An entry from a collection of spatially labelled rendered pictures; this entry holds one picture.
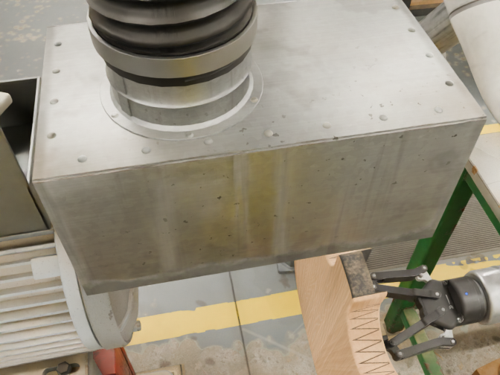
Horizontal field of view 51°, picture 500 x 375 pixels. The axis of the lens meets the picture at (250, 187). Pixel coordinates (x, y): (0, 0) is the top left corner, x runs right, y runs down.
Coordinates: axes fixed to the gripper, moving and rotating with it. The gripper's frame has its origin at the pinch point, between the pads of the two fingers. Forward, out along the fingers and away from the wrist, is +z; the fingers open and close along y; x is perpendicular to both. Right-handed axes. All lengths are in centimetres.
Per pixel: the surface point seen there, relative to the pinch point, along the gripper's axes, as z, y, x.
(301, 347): -8, 21, -105
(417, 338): -41, 11, -82
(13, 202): 37, 5, 43
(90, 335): 34.9, -3.0, 26.9
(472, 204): -98, 67, -113
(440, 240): -42, 28, -46
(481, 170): -41, 30, -12
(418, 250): -40, 30, -55
